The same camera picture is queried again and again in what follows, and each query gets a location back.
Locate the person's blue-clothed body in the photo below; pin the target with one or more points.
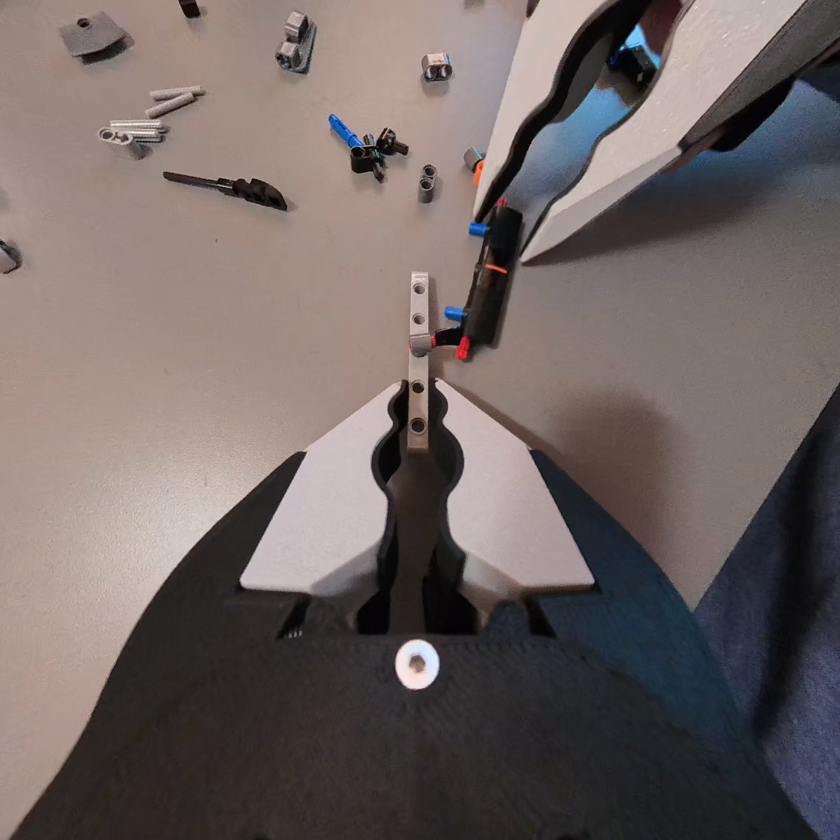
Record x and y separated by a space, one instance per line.
787 623

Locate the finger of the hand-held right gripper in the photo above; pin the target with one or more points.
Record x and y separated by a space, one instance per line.
531 72
722 65

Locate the dark grey curved lego panel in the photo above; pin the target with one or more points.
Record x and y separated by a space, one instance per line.
95 36

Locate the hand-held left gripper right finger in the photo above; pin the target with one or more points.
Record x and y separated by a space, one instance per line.
518 525

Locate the blue lego axle pin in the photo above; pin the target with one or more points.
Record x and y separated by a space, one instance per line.
344 130

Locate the black lego elbow piece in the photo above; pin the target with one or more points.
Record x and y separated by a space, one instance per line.
392 142

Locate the small grey lego connector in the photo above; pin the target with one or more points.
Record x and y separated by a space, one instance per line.
422 342

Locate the orange small connector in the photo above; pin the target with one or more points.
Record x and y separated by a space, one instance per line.
474 156

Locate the black curved lego blade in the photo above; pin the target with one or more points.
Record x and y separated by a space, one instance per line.
256 191

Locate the black lego cylinder assembly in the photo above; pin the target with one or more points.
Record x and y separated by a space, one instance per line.
489 289

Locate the long grey lego beam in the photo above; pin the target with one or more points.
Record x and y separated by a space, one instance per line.
420 308

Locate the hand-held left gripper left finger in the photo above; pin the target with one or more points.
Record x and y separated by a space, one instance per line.
315 525

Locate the black lego bush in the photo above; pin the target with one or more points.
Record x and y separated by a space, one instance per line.
190 8

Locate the black lego cross connector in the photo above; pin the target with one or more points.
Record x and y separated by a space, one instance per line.
366 159

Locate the short grey lego beam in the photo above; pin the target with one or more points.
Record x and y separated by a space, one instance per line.
437 67

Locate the dark grey two-hole lego beam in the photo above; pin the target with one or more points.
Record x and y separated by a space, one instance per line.
427 184

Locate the grey lego thin liftarm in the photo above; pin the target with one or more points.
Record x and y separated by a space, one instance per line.
111 135

